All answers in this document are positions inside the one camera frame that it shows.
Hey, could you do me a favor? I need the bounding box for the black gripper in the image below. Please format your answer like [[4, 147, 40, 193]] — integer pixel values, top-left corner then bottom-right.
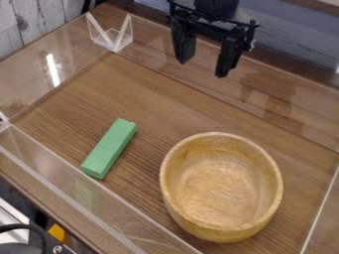
[[168, 0, 257, 78]]

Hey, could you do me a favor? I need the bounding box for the green rectangular block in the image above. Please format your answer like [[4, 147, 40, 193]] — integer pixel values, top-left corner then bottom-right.
[[81, 118, 137, 180]]

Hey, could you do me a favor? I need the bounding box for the brown wooden bowl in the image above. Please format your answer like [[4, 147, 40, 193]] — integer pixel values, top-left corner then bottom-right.
[[159, 132, 283, 243]]

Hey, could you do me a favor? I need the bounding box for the yellow and black device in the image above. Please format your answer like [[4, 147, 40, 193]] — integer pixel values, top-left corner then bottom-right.
[[46, 223, 82, 254]]

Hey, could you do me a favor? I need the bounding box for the clear acrylic corner bracket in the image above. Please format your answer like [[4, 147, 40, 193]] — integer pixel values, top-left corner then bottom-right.
[[84, 13, 133, 53]]

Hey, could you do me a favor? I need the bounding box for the clear acrylic front wall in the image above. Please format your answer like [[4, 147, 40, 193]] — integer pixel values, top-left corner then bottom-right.
[[0, 124, 203, 254]]

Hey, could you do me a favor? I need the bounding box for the black cable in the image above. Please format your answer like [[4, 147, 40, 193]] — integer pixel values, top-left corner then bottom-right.
[[0, 223, 50, 254]]

